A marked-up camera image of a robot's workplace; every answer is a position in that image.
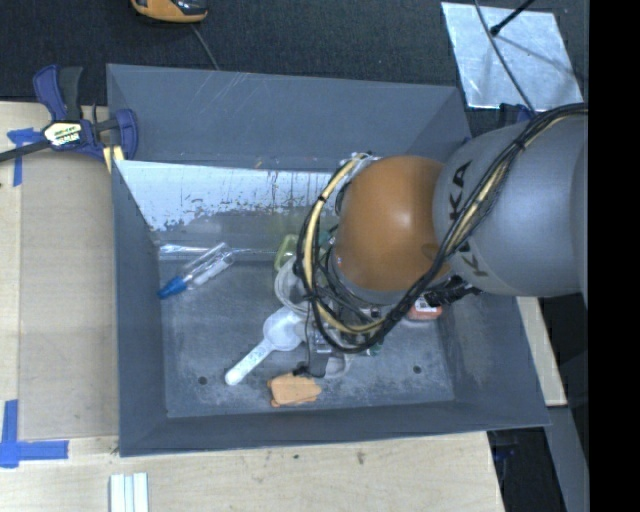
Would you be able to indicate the grey metal bin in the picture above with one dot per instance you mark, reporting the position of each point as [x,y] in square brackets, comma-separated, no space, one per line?
[210,325]

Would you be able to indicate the clear plastic cup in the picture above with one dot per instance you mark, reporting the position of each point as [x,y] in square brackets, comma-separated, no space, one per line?
[287,292]

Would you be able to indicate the pale green clear container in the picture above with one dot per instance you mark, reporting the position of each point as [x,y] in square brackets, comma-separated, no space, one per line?
[284,250]

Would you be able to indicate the orange and white packet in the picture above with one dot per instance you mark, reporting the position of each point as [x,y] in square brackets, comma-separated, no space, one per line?
[427,313]

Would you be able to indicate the orange sponge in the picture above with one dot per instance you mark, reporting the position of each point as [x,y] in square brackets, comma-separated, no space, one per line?
[292,391]

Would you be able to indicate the white plastic scoop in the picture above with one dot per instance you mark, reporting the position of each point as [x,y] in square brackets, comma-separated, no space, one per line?
[282,330]

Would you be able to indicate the clear tube with blue cap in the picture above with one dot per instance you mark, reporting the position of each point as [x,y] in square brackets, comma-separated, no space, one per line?
[200,270]

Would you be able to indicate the pale wood board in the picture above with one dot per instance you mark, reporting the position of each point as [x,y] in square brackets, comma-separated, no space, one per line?
[65,300]

